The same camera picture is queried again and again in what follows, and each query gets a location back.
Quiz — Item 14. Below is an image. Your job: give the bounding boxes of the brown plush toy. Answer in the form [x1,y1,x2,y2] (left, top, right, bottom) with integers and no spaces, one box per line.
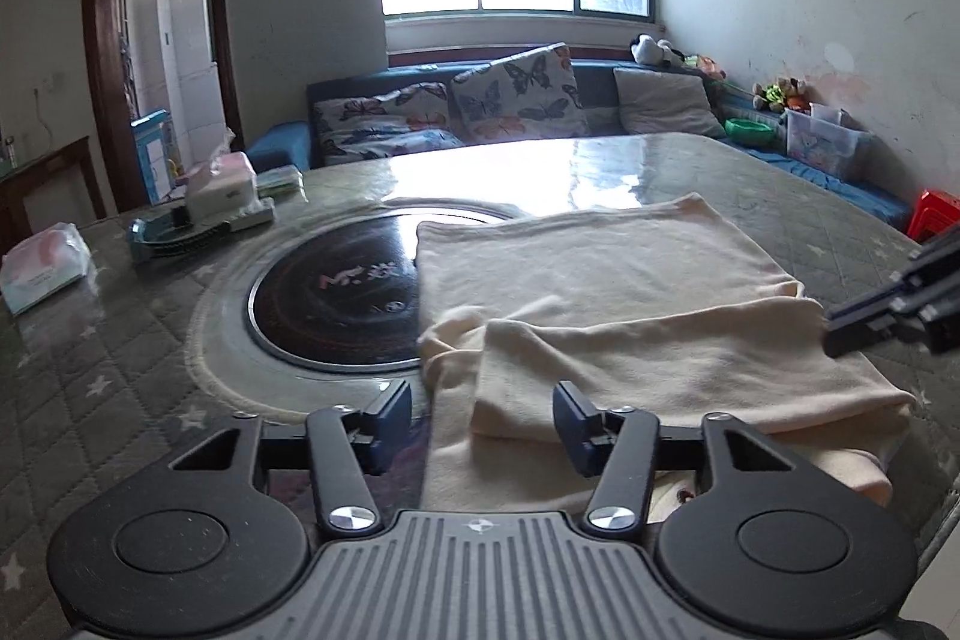
[751,77,811,115]

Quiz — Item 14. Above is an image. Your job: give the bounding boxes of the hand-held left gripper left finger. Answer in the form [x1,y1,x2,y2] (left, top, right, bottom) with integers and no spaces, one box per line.
[169,379,415,532]

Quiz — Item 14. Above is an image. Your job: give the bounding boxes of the green bowl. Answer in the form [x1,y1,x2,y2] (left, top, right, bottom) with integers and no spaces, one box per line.
[724,117,777,146]

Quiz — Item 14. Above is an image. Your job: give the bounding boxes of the plain grey pillow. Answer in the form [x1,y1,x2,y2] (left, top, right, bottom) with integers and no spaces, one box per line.
[613,66,727,140]

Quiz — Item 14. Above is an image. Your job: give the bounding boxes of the clear plastic storage box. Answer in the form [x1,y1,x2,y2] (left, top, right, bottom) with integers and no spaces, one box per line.
[780,107,875,180]

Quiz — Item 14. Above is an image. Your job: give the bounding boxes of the dark wooden side table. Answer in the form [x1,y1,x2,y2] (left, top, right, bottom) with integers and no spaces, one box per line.
[0,136,107,240]

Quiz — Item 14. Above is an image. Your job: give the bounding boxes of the light blue cabinet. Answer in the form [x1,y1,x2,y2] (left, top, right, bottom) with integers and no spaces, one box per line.
[131,109,177,206]

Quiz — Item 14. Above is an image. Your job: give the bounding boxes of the blue corner sofa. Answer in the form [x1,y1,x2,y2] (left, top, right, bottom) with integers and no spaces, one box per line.
[246,56,912,229]

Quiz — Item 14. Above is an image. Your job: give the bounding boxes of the white tissue box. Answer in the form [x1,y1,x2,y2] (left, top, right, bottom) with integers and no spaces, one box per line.
[184,151,275,232]

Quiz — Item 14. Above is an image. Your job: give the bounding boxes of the red plastic stool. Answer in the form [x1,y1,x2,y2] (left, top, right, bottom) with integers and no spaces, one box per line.
[906,188,960,244]

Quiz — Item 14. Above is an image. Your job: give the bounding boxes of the dark wooden door frame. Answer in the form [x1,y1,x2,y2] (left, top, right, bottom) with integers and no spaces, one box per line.
[81,0,245,221]

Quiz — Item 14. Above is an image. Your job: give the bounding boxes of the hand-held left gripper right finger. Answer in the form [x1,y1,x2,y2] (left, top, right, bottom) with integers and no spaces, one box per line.
[553,381,815,532]

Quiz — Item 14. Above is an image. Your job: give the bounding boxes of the pink white tissue pack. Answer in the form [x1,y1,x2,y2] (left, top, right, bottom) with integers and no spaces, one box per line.
[0,222,95,317]

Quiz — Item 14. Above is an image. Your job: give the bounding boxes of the stack of green packets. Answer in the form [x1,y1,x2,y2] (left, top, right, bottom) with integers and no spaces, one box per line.
[255,164,307,202]

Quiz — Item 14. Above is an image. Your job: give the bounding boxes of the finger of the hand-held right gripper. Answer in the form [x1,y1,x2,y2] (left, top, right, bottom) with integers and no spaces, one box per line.
[895,235,960,310]
[823,286,960,357]

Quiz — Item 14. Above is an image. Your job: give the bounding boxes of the cream cloth garment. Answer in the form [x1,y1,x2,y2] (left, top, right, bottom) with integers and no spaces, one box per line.
[414,192,917,521]

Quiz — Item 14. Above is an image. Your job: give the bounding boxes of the black and white plush toy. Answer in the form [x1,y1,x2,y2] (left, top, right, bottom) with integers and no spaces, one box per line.
[630,32,687,67]

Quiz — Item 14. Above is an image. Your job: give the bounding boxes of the butterfly print pillow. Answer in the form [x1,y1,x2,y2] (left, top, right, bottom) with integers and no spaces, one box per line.
[326,128,466,165]
[311,83,455,154]
[448,42,590,145]

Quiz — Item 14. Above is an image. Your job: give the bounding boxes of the round black induction cooktop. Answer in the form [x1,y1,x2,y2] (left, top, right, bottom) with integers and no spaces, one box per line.
[247,211,428,375]

